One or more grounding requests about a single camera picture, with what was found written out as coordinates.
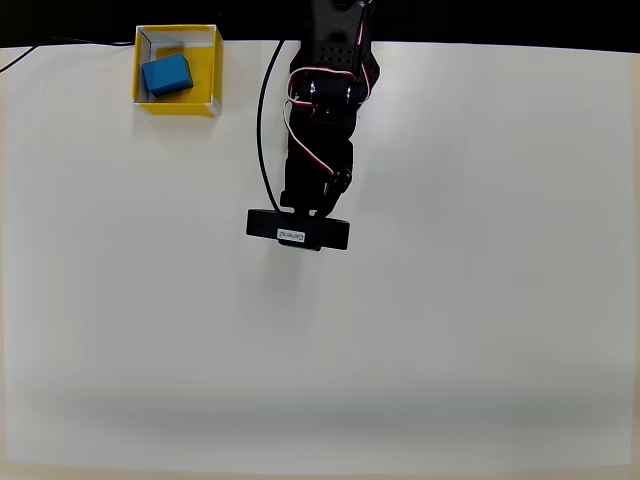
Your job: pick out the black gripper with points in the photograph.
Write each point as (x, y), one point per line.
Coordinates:
(306, 186)

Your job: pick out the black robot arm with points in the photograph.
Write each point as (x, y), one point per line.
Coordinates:
(335, 35)

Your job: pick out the blue cube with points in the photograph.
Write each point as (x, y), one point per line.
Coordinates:
(167, 75)

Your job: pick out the yellow open cardboard box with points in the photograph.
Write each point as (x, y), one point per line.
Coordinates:
(207, 75)

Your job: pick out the black webcam with white label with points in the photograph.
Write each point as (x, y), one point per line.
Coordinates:
(330, 234)

